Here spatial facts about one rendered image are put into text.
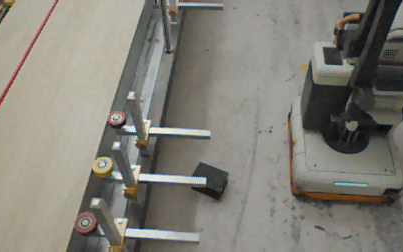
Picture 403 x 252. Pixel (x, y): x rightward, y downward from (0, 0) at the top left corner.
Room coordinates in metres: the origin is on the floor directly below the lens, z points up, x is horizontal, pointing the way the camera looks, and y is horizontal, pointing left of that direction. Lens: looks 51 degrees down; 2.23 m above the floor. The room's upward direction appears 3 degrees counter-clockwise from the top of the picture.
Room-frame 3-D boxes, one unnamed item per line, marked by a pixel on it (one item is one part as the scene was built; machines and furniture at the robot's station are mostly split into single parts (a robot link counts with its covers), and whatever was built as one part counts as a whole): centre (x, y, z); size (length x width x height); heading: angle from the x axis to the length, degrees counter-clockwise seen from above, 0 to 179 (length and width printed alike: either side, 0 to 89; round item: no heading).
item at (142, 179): (0.87, 0.23, 0.81); 0.43 x 0.03 x 0.04; 83
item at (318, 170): (1.46, -0.85, 0.16); 0.67 x 0.64 x 0.25; 172
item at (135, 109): (1.09, 0.29, 0.86); 0.04 x 0.04 x 0.48; 83
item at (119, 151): (0.84, 0.32, 0.87); 0.04 x 0.04 x 0.48; 83
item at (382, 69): (1.17, -0.81, 0.99); 0.28 x 0.16 x 0.22; 82
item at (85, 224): (0.65, 0.46, 0.85); 0.08 x 0.08 x 0.11
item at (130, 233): (0.62, 0.26, 0.83); 0.43 x 0.03 x 0.04; 83
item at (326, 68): (1.55, -0.86, 0.59); 0.55 x 0.34 x 0.83; 82
